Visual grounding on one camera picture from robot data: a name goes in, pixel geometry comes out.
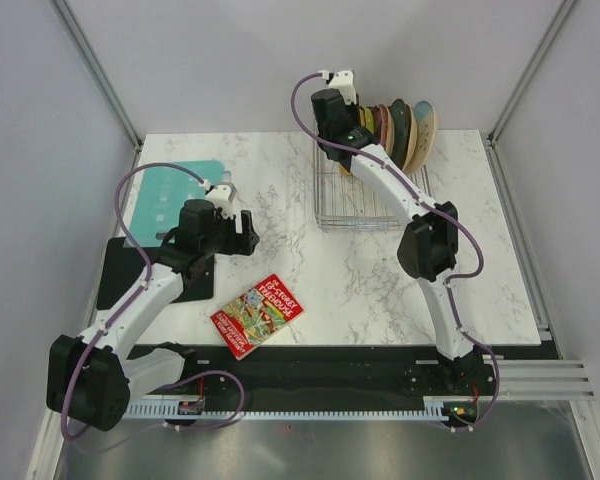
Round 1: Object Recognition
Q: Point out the wire dish rack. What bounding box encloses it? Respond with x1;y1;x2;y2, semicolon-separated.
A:
313;142;435;231

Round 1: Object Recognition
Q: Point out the green polka dot plate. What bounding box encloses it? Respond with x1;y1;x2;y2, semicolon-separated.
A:
366;106;381;134

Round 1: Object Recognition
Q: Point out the pink polka dot plate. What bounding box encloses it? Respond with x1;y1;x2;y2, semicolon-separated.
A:
371;104;389;147

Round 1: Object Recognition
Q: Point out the orange polka dot plate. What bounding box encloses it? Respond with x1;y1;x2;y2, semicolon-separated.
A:
337;105;375;175

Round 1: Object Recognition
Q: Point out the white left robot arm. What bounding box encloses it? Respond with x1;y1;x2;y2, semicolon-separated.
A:
46;200;259;431

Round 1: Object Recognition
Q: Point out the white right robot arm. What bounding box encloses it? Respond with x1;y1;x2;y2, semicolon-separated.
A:
311;88;482;394

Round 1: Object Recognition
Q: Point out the red children's book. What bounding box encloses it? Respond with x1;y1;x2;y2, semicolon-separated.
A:
210;274;304;361

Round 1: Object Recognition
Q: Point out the teal cutting board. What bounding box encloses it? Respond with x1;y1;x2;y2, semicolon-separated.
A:
125;160;225;251

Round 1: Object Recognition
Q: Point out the black mat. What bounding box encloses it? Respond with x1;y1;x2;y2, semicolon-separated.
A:
96;237;215;311

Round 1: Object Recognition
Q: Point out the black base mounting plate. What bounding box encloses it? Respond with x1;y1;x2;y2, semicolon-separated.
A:
160;346;495;411

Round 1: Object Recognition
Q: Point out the dark teal plate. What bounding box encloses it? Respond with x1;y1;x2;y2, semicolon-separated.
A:
389;98;412;169

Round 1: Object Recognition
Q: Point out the cream and blue plate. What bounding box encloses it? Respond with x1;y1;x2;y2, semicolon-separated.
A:
402;100;437;175

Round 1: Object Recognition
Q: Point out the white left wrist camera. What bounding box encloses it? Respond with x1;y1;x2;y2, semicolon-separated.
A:
204;182;237;219

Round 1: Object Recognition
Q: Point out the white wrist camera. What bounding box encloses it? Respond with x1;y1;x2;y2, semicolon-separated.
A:
319;69;359;106
204;182;237;219

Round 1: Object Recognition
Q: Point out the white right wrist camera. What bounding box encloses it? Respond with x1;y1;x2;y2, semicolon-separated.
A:
319;69;359;106

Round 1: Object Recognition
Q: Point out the white slotted cable duct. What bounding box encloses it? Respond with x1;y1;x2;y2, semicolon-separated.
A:
123;396;448;421

